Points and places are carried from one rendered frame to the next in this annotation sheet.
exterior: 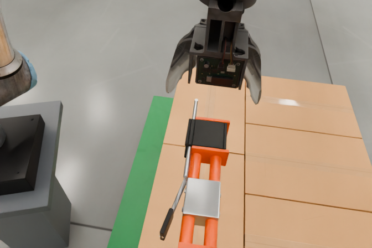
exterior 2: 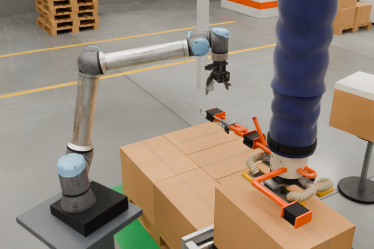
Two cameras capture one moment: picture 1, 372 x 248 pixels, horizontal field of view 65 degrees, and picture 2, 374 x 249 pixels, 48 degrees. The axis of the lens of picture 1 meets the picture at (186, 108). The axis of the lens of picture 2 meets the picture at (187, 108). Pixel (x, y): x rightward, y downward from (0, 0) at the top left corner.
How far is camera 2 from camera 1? 2.02 m
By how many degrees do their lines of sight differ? 37
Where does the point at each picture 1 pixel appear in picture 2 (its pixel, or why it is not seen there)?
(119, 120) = not seen: hidden behind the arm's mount
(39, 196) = (133, 208)
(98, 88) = not seen: hidden behind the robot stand
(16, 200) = (124, 215)
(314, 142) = (226, 147)
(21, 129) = (93, 188)
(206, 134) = (215, 111)
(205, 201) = (231, 121)
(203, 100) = (153, 156)
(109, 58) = (18, 190)
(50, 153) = not seen: hidden behind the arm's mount
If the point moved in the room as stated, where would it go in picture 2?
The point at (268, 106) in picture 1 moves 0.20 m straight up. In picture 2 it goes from (190, 143) to (190, 121)
